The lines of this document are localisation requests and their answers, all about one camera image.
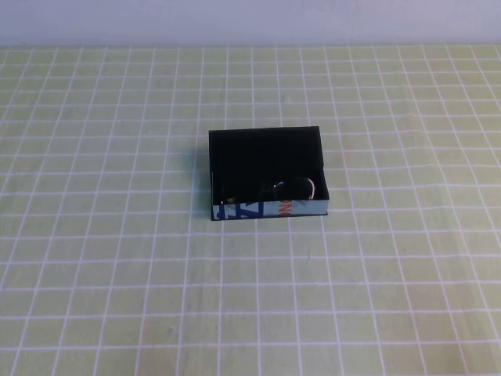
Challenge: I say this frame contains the dark glasses with pink rim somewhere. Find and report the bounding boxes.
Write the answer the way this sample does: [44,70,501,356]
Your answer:
[219,176,317,205]

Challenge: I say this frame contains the black open glasses case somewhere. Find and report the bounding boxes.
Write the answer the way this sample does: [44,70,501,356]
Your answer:
[207,125,330,222]

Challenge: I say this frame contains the green checkered tablecloth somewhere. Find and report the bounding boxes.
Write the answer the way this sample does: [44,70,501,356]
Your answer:
[0,43,501,376]

